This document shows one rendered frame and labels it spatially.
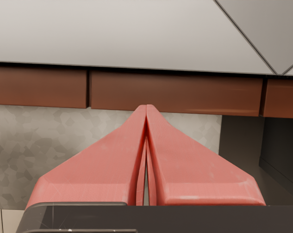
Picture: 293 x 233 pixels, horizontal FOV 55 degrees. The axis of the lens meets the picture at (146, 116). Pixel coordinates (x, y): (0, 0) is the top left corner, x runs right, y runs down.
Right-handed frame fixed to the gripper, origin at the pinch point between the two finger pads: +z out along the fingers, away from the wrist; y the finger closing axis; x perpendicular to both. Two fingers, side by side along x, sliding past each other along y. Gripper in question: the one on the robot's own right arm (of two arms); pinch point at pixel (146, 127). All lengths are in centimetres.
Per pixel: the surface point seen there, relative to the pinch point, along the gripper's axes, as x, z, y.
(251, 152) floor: 72, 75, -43
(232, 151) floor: 72, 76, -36
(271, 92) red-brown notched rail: 7.2, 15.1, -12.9
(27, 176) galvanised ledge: 27.2, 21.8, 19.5
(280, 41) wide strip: 1.2, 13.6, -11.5
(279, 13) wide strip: -0.9, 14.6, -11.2
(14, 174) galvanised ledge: 26.9, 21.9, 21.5
